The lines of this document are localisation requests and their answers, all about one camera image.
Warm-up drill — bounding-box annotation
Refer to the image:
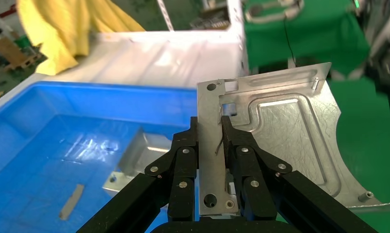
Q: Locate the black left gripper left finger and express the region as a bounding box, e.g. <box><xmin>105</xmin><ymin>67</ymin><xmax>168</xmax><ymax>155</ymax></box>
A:
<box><xmin>78</xmin><ymin>116</ymin><xmax>199</xmax><ymax>233</ymax></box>

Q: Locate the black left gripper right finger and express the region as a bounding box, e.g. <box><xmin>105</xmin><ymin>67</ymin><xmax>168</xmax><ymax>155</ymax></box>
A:
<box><xmin>220</xmin><ymin>116</ymin><xmax>379</xmax><ymax>233</ymax></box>

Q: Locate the stamped sheet metal part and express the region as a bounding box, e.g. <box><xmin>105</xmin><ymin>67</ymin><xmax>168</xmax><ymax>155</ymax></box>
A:
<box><xmin>196</xmin><ymin>62</ymin><xmax>390</xmax><ymax>216</ymax></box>
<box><xmin>102</xmin><ymin>127</ymin><xmax>174</xmax><ymax>198</ymax></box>

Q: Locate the grey tape strip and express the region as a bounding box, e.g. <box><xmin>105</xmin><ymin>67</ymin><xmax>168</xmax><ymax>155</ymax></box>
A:
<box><xmin>59</xmin><ymin>183</ymin><xmax>85</xmax><ymax>221</ymax></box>

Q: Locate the blue plastic bin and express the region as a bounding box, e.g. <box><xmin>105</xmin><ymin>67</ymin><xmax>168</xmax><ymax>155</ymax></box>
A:
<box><xmin>0</xmin><ymin>81</ymin><xmax>199</xmax><ymax>233</ymax></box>

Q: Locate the green background table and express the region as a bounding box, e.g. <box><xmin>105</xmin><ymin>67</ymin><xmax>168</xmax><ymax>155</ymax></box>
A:
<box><xmin>244</xmin><ymin>0</ymin><xmax>371</xmax><ymax>75</ymax></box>

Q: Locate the white curved object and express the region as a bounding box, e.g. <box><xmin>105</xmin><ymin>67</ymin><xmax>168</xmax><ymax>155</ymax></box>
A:
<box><xmin>244</xmin><ymin>0</ymin><xmax>306</xmax><ymax>24</ymax></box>

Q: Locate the yellow woven sack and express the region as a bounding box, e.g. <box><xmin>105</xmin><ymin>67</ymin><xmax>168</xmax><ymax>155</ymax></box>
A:
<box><xmin>16</xmin><ymin>0</ymin><xmax>146</xmax><ymax>76</ymax></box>

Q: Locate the wooden pallet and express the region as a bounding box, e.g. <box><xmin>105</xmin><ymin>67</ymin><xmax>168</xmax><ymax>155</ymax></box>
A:
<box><xmin>0</xmin><ymin>36</ymin><xmax>43</xmax><ymax>72</ymax></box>

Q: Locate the thin black cable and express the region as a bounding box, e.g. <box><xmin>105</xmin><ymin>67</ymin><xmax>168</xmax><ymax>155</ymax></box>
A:
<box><xmin>282</xmin><ymin>17</ymin><xmax>296</xmax><ymax>62</ymax></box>

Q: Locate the white slotted upright post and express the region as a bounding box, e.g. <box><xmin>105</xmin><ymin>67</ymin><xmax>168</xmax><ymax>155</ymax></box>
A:
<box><xmin>156</xmin><ymin>0</ymin><xmax>176</xmax><ymax>32</ymax></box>

